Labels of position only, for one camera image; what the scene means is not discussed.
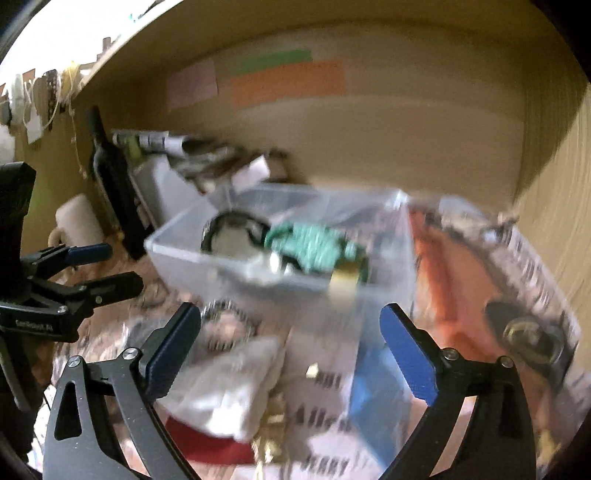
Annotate clear plastic box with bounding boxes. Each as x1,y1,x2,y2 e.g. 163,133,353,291
145,185,416,335

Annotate white printed bag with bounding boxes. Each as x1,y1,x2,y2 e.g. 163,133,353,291
277,360,386,480

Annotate grey white plastic container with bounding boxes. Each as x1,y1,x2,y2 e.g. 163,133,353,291
133,159,206,228

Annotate orange printed plastic package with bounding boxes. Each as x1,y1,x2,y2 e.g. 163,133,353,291
409,196,581,407

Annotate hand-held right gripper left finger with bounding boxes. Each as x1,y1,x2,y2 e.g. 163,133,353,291
44,302,202,480

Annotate string of hanging tags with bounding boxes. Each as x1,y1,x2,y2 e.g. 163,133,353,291
0,60,89,145

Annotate crumpled printed papers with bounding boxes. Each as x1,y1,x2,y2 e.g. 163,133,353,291
173,136,289,197

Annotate orange paper sheet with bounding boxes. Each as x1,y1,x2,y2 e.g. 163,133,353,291
230,59,346,107

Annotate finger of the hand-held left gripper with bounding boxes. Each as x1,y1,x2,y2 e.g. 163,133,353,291
23,243,113,278
44,271,144,320

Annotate white cloth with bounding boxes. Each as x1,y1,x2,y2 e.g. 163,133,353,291
157,335,287,440

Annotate red cloth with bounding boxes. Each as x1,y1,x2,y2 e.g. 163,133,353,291
164,415,259,465

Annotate black hair tie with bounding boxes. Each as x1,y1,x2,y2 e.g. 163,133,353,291
201,211,271,254

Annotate pink paper sheet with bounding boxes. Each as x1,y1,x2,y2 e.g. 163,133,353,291
167,58,219,110

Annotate white tube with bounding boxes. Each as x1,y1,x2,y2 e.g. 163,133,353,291
111,129,185,154

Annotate black round metal object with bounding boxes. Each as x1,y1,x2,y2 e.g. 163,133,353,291
484,300,574,371

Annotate dark wine bottle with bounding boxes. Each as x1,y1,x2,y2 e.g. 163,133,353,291
86,106,154,261

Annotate white mug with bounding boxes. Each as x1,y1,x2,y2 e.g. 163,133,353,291
48,194,106,259

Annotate black white striped scrunchie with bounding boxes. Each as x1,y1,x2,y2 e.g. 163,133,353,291
201,299,259,354

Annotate green paper strip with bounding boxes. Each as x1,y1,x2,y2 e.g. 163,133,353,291
235,48,314,75

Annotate gold foil wrapper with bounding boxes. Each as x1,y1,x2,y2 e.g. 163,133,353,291
252,397,296,468

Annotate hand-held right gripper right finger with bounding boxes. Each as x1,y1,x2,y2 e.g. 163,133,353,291
379,303,539,480

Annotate green beaded jewelry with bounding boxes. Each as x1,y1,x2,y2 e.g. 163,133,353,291
264,222,366,274

